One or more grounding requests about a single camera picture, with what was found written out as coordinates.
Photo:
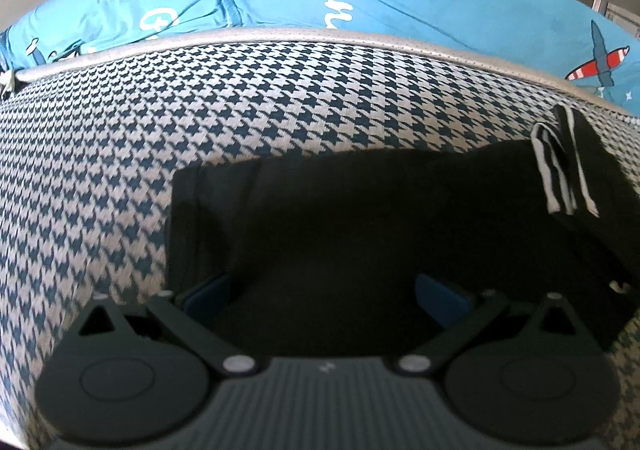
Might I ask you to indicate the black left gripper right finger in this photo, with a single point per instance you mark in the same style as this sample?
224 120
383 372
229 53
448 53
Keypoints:
522 369

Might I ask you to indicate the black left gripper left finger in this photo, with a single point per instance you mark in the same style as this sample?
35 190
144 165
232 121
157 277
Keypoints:
127 375

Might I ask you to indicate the black garment with striped cuffs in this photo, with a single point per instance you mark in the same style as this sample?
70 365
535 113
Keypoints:
372 251

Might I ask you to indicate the houndstooth sofa cushion cover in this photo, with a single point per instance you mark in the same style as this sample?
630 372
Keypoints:
89 145

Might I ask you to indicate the blue cartoon print quilt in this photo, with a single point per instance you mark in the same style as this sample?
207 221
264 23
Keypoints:
562 37

